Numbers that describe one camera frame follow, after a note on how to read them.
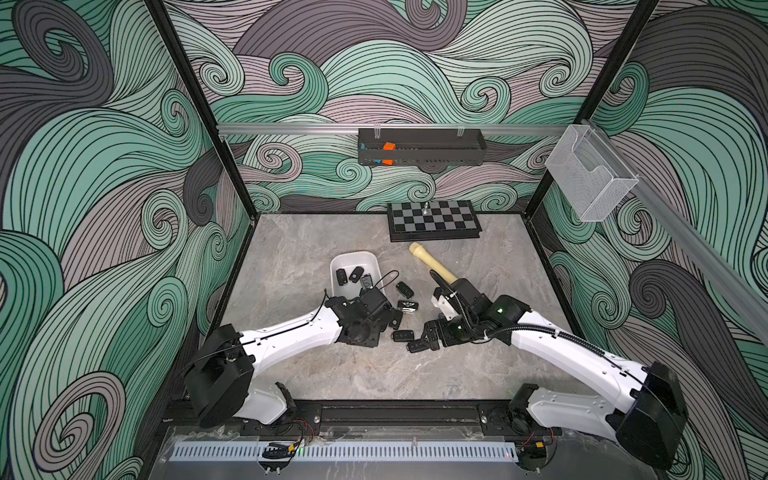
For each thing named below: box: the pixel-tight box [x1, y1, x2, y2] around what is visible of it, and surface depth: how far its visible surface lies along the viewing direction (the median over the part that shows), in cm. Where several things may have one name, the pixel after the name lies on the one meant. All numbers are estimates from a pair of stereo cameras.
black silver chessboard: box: [387, 200, 483, 242], surface depth 116 cm
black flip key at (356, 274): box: [349, 266, 365, 283], surface depth 103 cm
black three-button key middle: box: [391, 330, 414, 342], surface depth 88 cm
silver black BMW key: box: [360, 274, 373, 289], surface depth 100 cm
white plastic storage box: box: [330, 250, 381, 301], surface depth 102 cm
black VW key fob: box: [336, 268, 348, 286], surface depth 102 cm
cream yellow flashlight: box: [409, 242, 458, 284], surface depth 106 cm
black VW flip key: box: [388, 309, 403, 330], surface depth 92 cm
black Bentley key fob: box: [397, 300, 419, 313], surface depth 94 cm
